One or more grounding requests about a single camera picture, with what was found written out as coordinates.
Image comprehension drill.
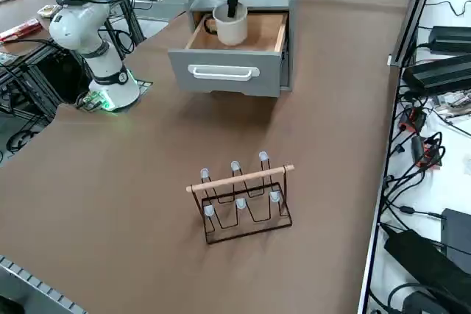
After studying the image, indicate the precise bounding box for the white cup with black handle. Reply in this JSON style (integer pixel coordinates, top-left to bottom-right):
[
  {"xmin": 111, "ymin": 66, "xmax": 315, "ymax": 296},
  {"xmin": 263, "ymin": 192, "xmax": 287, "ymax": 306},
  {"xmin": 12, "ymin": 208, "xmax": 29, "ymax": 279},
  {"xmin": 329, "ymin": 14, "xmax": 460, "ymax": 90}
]
[{"xmin": 204, "ymin": 3, "xmax": 249, "ymax": 46}]

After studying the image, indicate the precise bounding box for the gray drawer with white handle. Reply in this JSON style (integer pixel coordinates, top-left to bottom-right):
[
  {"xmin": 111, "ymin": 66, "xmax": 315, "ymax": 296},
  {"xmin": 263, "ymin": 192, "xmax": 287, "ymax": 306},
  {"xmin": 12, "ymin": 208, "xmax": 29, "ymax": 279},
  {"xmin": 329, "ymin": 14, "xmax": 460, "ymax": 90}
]
[{"xmin": 167, "ymin": 10, "xmax": 290, "ymax": 99}]

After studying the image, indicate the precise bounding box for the small tray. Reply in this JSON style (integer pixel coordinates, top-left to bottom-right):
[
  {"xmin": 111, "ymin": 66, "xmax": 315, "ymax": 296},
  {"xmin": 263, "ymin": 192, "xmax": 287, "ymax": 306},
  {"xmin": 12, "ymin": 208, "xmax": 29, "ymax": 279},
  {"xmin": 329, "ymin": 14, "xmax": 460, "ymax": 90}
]
[{"xmin": 38, "ymin": 4, "xmax": 63, "ymax": 19}]

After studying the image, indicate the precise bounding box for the red packet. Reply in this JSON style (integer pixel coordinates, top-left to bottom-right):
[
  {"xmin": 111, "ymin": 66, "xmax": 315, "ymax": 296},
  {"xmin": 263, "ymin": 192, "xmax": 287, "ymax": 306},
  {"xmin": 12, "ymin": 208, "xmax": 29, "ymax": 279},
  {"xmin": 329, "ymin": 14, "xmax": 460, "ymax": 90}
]
[{"xmin": 0, "ymin": 18, "xmax": 42, "ymax": 42}]

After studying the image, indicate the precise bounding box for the red and black device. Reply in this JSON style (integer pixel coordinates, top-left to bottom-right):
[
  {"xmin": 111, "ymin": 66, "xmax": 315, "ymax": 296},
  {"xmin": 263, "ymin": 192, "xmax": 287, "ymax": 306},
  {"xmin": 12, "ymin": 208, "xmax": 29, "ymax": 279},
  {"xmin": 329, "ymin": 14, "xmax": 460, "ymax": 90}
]
[{"xmin": 399, "ymin": 107, "xmax": 428, "ymax": 133}]

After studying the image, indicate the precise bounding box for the orange and black device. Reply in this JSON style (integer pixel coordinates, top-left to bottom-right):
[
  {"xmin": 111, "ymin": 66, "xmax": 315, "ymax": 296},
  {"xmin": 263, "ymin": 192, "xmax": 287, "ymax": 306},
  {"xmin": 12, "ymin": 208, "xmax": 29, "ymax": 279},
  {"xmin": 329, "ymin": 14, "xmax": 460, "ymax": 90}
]
[{"xmin": 411, "ymin": 133, "xmax": 445, "ymax": 171}]

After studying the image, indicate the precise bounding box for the white side bench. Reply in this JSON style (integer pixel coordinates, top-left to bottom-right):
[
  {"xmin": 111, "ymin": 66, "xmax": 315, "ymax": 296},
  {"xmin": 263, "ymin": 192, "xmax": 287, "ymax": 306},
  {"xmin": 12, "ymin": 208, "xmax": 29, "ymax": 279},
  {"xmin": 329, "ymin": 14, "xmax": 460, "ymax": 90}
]
[{"xmin": 358, "ymin": 0, "xmax": 471, "ymax": 314}]

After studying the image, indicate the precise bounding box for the black power box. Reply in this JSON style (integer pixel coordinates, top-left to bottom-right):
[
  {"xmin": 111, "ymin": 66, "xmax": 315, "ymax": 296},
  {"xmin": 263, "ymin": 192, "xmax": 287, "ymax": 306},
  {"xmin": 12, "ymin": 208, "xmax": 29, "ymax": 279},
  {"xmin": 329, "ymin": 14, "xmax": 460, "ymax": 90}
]
[{"xmin": 440, "ymin": 207, "xmax": 471, "ymax": 274}]

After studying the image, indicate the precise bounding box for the long black power brick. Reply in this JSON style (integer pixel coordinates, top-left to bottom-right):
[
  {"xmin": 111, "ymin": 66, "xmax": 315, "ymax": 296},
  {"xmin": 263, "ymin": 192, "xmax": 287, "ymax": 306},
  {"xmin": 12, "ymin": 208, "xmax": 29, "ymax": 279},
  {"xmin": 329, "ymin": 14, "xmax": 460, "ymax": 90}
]
[{"xmin": 383, "ymin": 228, "xmax": 471, "ymax": 314}]

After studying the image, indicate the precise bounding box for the aluminium camera post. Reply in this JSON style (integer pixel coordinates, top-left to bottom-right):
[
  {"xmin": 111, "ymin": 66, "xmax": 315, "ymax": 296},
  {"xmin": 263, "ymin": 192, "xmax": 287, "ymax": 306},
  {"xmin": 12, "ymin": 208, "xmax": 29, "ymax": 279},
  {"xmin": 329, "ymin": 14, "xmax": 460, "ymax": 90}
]
[{"xmin": 388, "ymin": 0, "xmax": 442, "ymax": 68}]

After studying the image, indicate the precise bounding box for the black wire cup rack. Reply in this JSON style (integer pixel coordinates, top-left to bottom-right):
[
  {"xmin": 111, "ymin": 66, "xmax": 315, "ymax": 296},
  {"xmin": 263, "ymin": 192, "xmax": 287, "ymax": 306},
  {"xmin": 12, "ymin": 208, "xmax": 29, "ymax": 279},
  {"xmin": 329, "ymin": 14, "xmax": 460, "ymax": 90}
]
[{"xmin": 185, "ymin": 151, "xmax": 296, "ymax": 246}]

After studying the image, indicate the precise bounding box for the black aluminium frame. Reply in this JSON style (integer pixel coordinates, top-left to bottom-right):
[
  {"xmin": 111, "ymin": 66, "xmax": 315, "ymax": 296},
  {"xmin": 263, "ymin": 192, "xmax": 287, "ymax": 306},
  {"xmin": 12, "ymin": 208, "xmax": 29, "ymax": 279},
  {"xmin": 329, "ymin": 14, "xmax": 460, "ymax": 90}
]
[{"xmin": 0, "ymin": 40, "xmax": 95, "ymax": 121}]

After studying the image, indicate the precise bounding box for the grey ribbed rail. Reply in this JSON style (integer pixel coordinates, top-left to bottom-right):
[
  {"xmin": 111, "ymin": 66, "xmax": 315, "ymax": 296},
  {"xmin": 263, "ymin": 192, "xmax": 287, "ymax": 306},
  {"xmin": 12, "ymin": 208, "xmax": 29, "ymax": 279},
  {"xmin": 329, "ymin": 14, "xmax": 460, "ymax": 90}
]
[{"xmin": 0, "ymin": 254, "xmax": 88, "ymax": 314}]

